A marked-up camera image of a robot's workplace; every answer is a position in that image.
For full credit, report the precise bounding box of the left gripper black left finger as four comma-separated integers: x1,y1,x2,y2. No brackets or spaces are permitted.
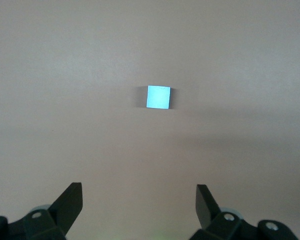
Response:
22,182,84,240

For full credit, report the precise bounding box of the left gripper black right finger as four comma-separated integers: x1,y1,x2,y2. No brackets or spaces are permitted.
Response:
191,184,260,240

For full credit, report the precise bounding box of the blue cube block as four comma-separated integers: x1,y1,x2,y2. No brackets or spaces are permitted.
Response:
146,85,171,110

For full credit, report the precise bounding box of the brown table cover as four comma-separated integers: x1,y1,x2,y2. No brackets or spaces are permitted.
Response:
0,0,300,240

